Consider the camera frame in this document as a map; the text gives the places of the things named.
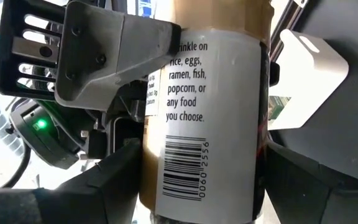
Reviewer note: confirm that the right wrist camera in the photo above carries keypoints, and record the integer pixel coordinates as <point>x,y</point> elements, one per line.
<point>42,137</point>

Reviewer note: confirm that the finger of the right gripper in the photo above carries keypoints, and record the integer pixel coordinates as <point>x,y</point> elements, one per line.
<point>104,56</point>
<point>274,74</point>

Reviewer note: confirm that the furikake jar with gold lid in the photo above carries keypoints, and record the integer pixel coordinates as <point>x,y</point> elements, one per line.
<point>216,124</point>

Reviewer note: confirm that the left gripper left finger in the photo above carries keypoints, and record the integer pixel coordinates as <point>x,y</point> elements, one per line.
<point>73,205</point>

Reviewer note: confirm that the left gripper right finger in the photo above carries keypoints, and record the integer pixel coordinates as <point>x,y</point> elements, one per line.
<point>306,199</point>

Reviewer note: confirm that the white plastic bin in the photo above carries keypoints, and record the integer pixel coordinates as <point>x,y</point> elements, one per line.
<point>309,81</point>

